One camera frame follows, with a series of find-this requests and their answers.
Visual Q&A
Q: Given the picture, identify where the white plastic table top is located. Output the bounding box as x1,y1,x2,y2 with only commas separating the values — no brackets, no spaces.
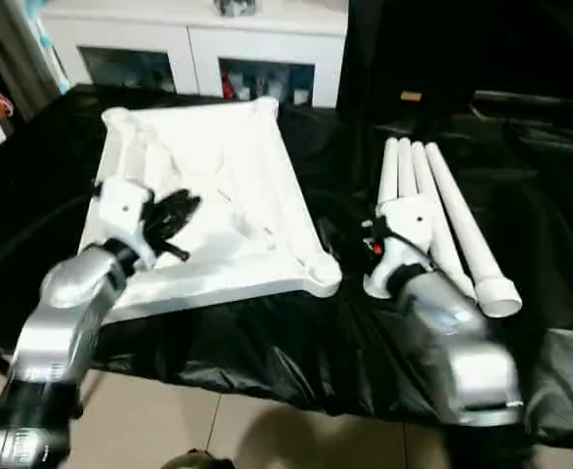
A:
71,96,344,325

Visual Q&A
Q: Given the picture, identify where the white glass-door cabinet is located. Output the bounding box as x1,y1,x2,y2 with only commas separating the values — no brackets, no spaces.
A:
37,0,351,108

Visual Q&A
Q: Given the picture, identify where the black plastic mat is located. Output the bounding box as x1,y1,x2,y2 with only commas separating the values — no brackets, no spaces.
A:
0,83,573,450

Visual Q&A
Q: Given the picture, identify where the small grey cabinet ornament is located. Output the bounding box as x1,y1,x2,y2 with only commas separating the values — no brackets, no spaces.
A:
213,0,260,19

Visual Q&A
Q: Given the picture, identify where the dark robot torso part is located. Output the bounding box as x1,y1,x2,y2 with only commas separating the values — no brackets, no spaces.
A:
159,448,237,469

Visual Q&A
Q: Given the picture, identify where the black flat screen television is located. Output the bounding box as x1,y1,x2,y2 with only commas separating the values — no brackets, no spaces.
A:
350,0,573,128

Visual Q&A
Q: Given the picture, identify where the grey curtain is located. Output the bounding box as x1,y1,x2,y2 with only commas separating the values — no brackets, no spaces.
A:
0,0,67,123

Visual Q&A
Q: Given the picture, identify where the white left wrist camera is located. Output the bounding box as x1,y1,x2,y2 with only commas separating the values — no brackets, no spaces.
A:
91,179,158,270

